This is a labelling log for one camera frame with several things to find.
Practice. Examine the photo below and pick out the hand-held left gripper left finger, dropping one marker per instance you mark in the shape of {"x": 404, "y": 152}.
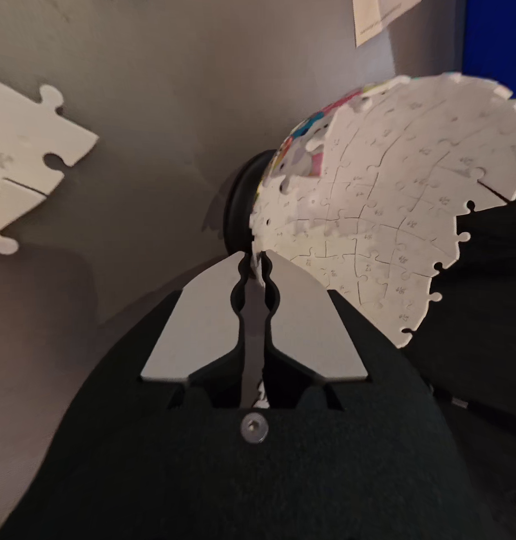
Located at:
{"x": 194, "y": 329}

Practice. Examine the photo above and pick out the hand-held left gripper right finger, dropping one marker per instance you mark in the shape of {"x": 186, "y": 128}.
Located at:
{"x": 317, "y": 329}

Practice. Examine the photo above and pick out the partly built white puzzle ball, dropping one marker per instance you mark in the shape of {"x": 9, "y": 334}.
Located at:
{"x": 393, "y": 211}

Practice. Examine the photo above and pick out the puzzle pieces group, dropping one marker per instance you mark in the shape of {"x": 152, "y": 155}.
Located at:
{"x": 21, "y": 152}

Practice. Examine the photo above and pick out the printed instruction leaflet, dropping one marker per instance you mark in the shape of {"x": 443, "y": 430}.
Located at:
{"x": 380, "y": 17}

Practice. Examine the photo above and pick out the blue plastic bin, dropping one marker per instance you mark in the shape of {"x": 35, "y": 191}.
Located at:
{"x": 494, "y": 42}

